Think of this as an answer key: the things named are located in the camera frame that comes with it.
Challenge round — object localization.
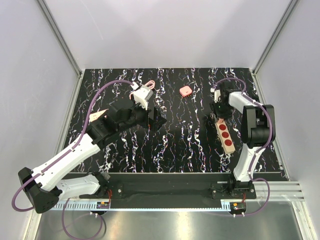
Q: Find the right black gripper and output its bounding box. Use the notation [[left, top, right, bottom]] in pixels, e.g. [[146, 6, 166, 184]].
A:
[[209, 99, 232, 123]]

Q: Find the wooden red socket power strip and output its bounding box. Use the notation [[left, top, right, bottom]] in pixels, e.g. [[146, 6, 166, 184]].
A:
[[215, 121, 235, 155]]

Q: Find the pink square charger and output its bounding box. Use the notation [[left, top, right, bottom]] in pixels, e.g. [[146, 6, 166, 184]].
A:
[[179, 86, 193, 98]]

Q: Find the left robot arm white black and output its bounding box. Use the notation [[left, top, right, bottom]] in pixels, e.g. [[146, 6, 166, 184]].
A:
[[18, 98, 167, 214]]

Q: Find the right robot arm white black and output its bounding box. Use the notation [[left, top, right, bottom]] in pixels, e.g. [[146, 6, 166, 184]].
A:
[[210, 77, 276, 199]]

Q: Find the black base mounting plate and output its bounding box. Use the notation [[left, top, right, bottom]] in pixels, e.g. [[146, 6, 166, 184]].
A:
[[78, 172, 257, 203]]

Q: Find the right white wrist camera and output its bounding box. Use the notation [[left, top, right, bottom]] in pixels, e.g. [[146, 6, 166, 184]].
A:
[[210, 88, 221, 103]]

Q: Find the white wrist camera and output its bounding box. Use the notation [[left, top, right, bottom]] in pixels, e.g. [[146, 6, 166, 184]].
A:
[[210, 88, 221, 103], [129, 80, 156, 110]]

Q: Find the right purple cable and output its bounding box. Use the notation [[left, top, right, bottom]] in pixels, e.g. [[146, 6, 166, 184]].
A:
[[212, 77, 274, 217]]

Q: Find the purple cable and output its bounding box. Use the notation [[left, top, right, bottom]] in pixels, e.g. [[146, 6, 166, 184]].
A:
[[212, 77, 274, 217], [11, 79, 138, 237]]

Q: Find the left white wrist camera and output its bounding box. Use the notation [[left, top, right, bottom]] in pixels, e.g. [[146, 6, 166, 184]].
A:
[[129, 80, 156, 110]]

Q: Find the pink coiled cord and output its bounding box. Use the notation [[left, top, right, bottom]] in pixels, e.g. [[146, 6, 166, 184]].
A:
[[128, 79, 156, 99]]

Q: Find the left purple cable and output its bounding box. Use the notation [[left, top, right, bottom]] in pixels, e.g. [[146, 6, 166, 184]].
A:
[[11, 79, 138, 237]]

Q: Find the grey slotted cable duct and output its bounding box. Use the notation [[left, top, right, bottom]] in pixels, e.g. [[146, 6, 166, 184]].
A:
[[51, 200, 111, 212]]

